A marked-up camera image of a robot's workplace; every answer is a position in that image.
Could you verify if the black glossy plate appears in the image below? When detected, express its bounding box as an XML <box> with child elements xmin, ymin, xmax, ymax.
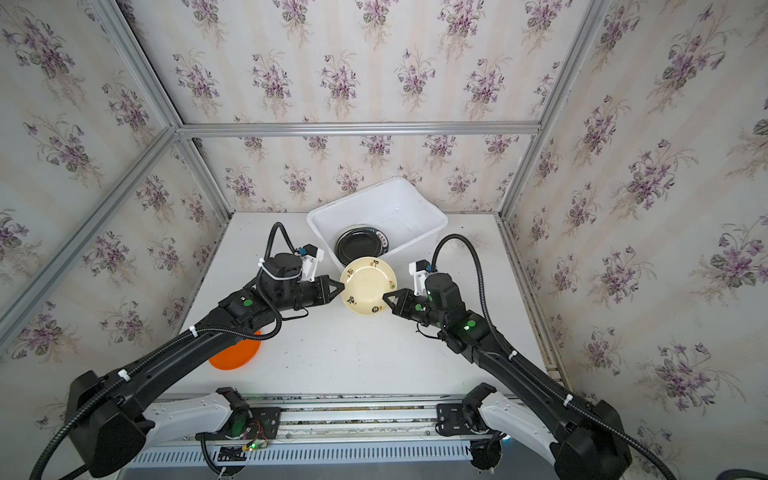
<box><xmin>334</xmin><ymin>226</ymin><xmax>390</xmax><ymax>266</ymax></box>

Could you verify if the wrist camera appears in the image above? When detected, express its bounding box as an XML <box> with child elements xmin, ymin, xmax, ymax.
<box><xmin>298</xmin><ymin>244</ymin><xmax>325</xmax><ymax>282</ymax></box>
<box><xmin>408</xmin><ymin>259</ymin><xmax>434</xmax><ymax>296</ymax></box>

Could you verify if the aluminium frame post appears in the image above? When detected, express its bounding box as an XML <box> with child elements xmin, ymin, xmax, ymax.
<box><xmin>174</xmin><ymin>132</ymin><xmax>233</xmax><ymax>224</ymax></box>

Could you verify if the white plastic bin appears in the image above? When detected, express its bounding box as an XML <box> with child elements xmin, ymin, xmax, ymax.
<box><xmin>306</xmin><ymin>177</ymin><xmax>448</xmax><ymax>272</ymax></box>

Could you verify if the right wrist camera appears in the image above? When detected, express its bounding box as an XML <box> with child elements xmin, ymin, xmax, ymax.
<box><xmin>408</xmin><ymin>259</ymin><xmax>434</xmax><ymax>296</ymax></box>

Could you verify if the orange plate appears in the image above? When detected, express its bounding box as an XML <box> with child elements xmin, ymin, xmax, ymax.
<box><xmin>208</xmin><ymin>337</ymin><xmax>262</xmax><ymax>371</ymax></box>

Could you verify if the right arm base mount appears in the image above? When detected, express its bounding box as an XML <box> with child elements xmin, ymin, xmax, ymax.
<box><xmin>435</xmin><ymin>383</ymin><xmax>505</xmax><ymax>471</ymax></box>

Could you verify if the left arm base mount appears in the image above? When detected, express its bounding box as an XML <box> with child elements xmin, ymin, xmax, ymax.
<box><xmin>195</xmin><ymin>387</ymin><xmax>282</xmax><ymax>479</ymax></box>

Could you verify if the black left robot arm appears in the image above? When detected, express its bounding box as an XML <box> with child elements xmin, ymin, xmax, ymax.
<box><xmin>30</xmin><ymin>222</ymin><xmax>344</xmax><ymax>479</ymax></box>

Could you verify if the aluminium rail base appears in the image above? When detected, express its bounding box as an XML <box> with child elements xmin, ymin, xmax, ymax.
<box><xmin>119</xmin><ymin>392</ymin><xmax>607</xmax><ymax>469</ymax></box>

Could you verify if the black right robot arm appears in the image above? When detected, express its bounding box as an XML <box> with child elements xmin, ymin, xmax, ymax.
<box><xmin>382</xmin><ymin>234</ymin><xmax>675</xmax><ymax>479</ymax></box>

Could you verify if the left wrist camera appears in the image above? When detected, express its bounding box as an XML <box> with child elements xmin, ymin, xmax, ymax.
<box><xmin>298</xmin><ymin>244</ymin><xmax>325</xmax><ymax>282</ymax></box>

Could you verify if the beige plate with calligraphy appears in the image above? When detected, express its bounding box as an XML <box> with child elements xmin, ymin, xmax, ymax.
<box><xmin>340</xmin><ymin>257</ymin><xmax>398</xmax><ymax>316</ymax></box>

